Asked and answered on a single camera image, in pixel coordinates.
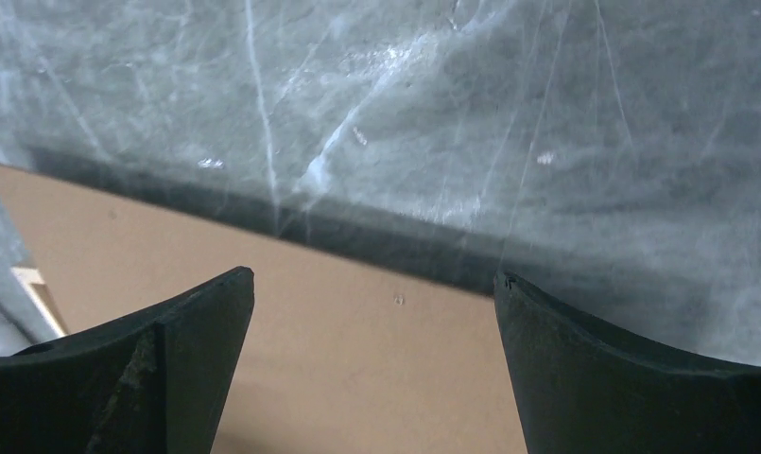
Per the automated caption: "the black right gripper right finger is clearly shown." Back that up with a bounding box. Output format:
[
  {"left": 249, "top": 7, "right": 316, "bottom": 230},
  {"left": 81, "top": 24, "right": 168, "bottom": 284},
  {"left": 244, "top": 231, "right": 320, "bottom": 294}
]
[{"left": 494, "top": 271, "right": 761, "bottom": 453}]

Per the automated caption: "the brown fibreboard backing board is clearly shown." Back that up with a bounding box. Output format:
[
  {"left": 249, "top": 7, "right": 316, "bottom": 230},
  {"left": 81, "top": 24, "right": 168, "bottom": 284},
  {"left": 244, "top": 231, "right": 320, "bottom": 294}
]
[{"left": 0, "top": 165, "right": 526, "bottom": 453}]

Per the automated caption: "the light wooden picture frame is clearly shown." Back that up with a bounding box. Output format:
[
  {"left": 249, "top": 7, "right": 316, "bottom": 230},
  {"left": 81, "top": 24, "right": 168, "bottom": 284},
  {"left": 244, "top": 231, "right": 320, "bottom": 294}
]
[{"left": 11, "top": 265, "right": 67, "bottom": 338}]

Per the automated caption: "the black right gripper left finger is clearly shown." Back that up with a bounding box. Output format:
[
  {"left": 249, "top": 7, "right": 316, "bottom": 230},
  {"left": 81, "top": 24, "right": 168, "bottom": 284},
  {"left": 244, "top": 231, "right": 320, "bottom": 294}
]
[{"left": 0, "top": 267, "right": 254, "bottom": 453}]

